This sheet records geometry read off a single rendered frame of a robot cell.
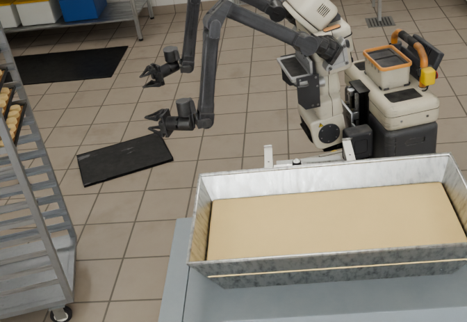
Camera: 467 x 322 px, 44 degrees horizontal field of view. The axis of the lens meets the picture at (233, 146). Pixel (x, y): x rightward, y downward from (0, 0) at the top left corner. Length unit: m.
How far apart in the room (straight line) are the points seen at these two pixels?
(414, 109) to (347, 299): 1.52
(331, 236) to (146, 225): 2.25
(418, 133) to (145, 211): 1.65
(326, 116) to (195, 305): 1.58
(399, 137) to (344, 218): 1.44
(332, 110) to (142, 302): 1.29
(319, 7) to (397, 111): 0.56
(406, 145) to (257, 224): 1.54
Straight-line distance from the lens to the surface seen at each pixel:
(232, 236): 1.20
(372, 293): 1.19
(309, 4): 2.39
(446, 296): 1.20
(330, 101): 2.59
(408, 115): 2.59
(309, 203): 1.26
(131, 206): 3.51
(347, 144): 2.13
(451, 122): 4.05
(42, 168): 2.94
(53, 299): 2.88
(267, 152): 2.11
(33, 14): 6.30
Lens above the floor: 2.05
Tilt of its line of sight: 32 degrees down
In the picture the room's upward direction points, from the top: 8 degrees counter-clockwise
